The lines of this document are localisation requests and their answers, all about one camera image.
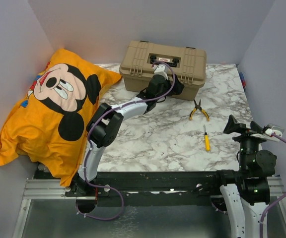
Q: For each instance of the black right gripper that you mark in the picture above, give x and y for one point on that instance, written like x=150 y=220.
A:
x=233 y=125

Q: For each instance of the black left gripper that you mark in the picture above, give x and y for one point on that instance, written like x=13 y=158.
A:
x=176 y=88

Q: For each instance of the tan plastic toolbox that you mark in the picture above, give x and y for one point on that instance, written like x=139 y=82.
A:
x=144 y=59

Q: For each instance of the orange Mickey Mouse pillowcase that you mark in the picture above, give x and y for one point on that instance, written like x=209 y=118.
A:
x=49 y=124

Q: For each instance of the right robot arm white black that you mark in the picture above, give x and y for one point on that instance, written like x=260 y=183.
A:
x=246 y=192

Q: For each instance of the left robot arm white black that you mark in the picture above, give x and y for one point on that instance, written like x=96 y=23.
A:
x=106 y=122

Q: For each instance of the yellow black pliers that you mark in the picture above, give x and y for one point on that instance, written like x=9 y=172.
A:
x=198 y=107

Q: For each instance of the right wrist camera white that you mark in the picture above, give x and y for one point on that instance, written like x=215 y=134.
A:
x=270 y=132

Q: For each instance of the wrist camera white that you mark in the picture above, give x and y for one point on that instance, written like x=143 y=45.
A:
x=270 y=132
x=161 y=70

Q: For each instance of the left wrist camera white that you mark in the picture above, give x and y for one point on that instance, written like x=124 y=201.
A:
x=161 y=70

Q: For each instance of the yellow handled screwdriver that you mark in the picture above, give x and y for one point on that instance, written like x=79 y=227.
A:
x=206 y=138

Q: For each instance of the blue red object at wall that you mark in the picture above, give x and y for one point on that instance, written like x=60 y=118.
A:
x=242 y=78

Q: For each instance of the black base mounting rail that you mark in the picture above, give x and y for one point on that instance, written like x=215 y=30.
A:
x=150 y=188

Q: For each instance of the aluminium frame rail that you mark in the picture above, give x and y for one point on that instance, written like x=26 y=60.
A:
x=43 y=189

